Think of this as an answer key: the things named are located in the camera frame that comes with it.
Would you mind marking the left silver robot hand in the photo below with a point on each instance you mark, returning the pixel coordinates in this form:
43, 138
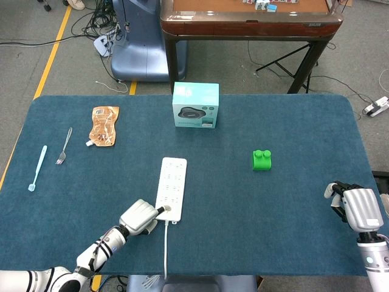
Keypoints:
138, 217

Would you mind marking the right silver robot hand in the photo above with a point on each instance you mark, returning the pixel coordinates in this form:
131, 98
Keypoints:
361, 210

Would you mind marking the white power strip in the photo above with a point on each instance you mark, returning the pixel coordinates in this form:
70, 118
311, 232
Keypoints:
174, 176

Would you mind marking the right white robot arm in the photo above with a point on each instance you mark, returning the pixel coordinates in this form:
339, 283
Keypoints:
375, 261

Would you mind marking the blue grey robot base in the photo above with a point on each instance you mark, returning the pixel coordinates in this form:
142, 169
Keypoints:
194, 284

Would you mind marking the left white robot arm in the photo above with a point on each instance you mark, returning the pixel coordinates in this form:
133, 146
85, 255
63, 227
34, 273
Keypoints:
91, 258

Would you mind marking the white floor socket strip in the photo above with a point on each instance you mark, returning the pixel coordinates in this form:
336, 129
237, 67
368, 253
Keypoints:
378, 106

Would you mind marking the black object beside table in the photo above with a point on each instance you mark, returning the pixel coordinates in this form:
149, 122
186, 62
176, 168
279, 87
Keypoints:
381, 179

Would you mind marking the orange spouted drink pouch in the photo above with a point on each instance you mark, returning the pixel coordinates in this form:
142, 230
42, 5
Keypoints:
103, 127

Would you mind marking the silver metal fork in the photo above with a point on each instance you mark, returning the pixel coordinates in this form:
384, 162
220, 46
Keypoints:
64, 146

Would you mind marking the blue table cloth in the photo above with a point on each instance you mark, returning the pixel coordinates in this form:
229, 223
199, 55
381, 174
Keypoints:
243, 213

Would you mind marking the green toy building block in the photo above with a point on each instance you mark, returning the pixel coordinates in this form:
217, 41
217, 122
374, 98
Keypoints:
261, 162

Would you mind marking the light blue toothbrush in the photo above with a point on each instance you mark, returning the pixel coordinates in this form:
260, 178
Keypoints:
39, 165

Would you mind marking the mint green speaker box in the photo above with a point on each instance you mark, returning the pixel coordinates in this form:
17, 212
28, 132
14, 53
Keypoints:
194, 91

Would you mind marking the blue grey machine base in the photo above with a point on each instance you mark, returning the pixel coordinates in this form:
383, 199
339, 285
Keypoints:
143, 54

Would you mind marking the brown wooden mahjong table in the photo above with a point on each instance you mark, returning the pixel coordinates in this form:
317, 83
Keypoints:
243, 27

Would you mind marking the lying blue white mahjong tile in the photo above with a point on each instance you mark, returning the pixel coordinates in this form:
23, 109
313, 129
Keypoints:
272, 8

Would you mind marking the standing white mahjong tile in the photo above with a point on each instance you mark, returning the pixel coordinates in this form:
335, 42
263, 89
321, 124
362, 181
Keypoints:
266, 5
259, 5

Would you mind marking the black rolling stool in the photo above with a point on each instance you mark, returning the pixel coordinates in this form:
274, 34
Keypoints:
47, 6

